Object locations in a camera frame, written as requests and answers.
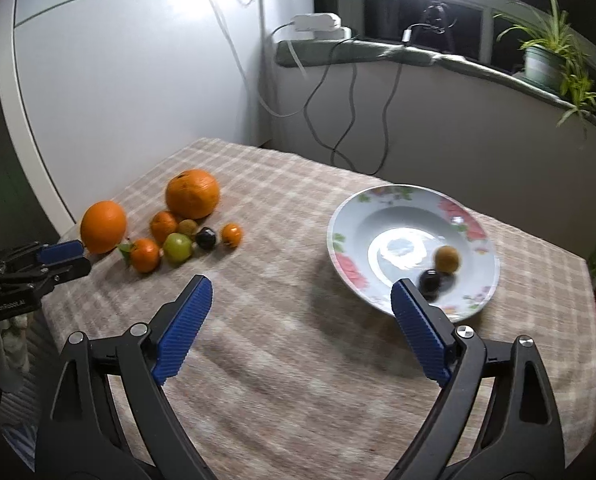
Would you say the person's left hand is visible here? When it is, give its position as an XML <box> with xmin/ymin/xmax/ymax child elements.
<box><xmin>0</xmin><ymin>319</ymin><xmax>31</xmax><ymax>393</ymax></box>

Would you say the blue striped cloth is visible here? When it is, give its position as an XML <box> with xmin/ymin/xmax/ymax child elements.
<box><xmin>0</xmin><ymin>390</ymin><xmax>54</xmax><ymax>471</ymax></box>

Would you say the black cable with plug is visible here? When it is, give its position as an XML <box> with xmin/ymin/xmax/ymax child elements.
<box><xmin>332</xmin><ymin>25</ymin><xmax>416</xmax><ymax>176</ymax></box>

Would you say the smooth round orange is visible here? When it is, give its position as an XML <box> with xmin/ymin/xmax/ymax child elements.
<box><xmin>80</xmin><ymin>200</ymin><xmax>128</xmax><ymax>255</ymax></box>

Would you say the white refrigerator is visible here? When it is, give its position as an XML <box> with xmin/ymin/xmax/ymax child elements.
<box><xmin>0</xmin><ymin>0</ymin><xmax>264</xmax><ymax>241</ymax></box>

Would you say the potted spider plant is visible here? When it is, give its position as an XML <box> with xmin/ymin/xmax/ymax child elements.
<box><xmin>493</xmin><ymin>0</ymin><xmax>596</xmax><ymax>148</ymax></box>

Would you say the tangerine with green leaf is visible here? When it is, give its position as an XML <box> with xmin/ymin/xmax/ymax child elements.
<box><xmin>118</xmin><ymin>238</ymin><xmax>161</xmax><ymax>274</ymax></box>

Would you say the white floral plate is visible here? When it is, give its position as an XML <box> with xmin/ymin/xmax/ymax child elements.
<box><xmin>326</xmin><ymin>184</ymin><xmax>501</xmax><ymax>324</ymax></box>

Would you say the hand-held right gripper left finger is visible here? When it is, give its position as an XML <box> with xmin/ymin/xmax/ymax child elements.
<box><xmin>34</xmin><ymin>274</ymin><xmax>216</xmax><ymax>480</ymax></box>

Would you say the green apple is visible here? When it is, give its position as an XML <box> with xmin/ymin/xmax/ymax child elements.
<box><xmin>163</xmin><ymin>232</ymin><xmax>195</xmax><ymax>267</ymax></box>

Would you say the white flat box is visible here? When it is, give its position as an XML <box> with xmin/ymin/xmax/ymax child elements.
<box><xmin>310</xmin><ymin>26</ymin><xmax>354</xmax><ymax>41</ymax></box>

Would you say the dark plum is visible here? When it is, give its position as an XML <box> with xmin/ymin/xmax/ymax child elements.
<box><xmin>195</xmin><ymin>227</ymin><xmax>219</xmax><ymax>251</ymax></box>
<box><xmin>418</xmin><ymin>268</ymin><xmax>454</xmax><ymax>301</ymax></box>

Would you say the large bumpy orange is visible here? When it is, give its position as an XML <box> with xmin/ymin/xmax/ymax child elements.
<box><xmin>165</xmin><ymin>169</ymin><xmax>221</xmax><ymax>220</ymax></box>

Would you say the white power strip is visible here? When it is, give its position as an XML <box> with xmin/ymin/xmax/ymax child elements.
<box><xmin>292</xmin><ymin>12</ymin><xmax>341</xmax><ymax>31</ymax></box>

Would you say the thick white cable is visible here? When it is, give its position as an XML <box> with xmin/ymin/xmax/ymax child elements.
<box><xmin>198</xmin><ymin>0</ymin><xmax>304</xmax><ymax>116</ymax></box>

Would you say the small tangerine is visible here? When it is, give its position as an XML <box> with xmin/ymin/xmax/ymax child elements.
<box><xmin>221</xmin><ymin>223</ymin><xmax>244</xmax><ymax>249</ymax></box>
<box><xmin>150</xmin><ymin>211</ymin><xmax>180</xmax><ymax>245</ymax></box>

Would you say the thin white cable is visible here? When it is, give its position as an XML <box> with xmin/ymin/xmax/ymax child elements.
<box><xmin>269</xmin><ymin>20</ymin><xmax>308</xmax><ymax>80</ymax></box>

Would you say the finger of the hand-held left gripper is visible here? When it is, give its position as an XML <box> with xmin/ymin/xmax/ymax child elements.
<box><xmin>5</xmin><ymin>257</ymin><xmax>92</xmax><ymax>301</ymax></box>
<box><xmin>0</xmin><ymin>240</ymin><xmax>85</xmax><ymax>275</ymax></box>

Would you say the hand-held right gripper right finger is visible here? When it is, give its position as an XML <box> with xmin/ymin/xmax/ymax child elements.
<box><xmin>390</xmin><ymin>278</ymin><xmax>565</xmax><ymax>480</ymax></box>

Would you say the beige checked tablecloth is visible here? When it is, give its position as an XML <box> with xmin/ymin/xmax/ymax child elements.
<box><xmin>40</xmin><ymin>137</ymin><xmax>594</xmax><ymax>480</ymax></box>

